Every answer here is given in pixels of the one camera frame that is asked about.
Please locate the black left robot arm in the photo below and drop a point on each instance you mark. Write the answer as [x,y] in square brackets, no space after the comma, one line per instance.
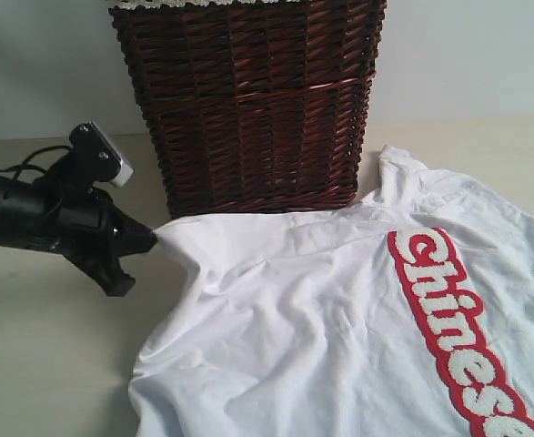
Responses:
[19,204]

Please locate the dark brown wicker basket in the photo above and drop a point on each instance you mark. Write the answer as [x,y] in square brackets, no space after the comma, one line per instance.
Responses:
[255,110]

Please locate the white t-shirt with red lettering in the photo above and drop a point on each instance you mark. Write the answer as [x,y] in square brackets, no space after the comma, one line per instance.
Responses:
[410,313]

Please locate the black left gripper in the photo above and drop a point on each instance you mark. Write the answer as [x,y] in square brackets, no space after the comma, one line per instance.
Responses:
[80,223]

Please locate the grey left wrist camera module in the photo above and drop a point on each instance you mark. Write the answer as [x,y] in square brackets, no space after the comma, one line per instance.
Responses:
[93,157]

